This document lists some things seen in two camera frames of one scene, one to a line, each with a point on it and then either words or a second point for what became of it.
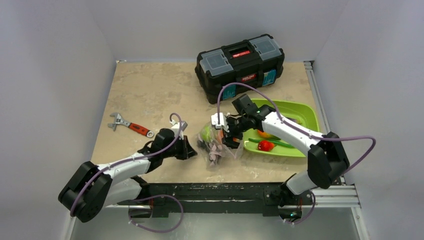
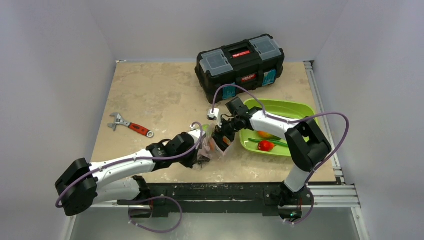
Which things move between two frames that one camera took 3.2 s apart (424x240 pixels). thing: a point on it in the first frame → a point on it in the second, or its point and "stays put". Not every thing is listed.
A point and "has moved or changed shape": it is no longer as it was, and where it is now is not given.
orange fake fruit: (220, 136) has moved or changed shape
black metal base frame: (248, 198) stays put
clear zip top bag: (216, 154) has moved or changed shape
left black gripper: (187, 151) → (193, 159)
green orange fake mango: (264, 135) stays put
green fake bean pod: (275, 143) stays put
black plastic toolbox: (258, 61) stays put
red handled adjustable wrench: (118, 119) stays put
